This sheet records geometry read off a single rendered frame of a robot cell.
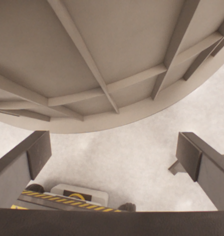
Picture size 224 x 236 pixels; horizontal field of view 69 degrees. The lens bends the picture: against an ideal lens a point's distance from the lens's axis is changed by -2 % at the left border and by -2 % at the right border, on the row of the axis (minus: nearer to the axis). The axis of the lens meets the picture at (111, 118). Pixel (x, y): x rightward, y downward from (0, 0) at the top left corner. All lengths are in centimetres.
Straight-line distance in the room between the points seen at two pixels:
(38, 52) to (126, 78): 28
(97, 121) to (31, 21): 69
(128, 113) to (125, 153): 20
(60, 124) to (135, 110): 41
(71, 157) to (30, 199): 34
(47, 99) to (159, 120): 57
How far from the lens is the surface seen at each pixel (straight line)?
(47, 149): 16
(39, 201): 69
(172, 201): 95
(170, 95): 91
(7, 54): 34
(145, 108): 88
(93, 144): 91
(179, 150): 17
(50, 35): 29
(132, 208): 82
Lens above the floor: 89
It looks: 79 degrees down
